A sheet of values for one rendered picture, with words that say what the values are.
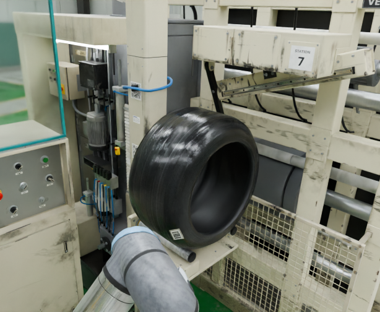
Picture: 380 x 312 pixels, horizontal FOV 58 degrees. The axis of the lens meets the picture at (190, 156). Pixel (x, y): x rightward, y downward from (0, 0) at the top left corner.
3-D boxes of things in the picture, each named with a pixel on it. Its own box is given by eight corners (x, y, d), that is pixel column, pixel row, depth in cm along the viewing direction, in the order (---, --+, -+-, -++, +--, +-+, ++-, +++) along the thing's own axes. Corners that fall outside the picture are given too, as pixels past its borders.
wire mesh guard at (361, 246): (194, 272, 221) (199, 173, 195) (196, 270, 222) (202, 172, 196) (330, 368, 164) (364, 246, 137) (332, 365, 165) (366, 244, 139)
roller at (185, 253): (134, 225, 162) (140, 216, 163) (140, 228, 166) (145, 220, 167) (187, 260, 140) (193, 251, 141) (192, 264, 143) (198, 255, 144)
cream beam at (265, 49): (190, 59, 158) (192, 25, 152) (225, 56, 175) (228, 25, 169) (316, 80, 119) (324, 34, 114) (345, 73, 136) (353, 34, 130)
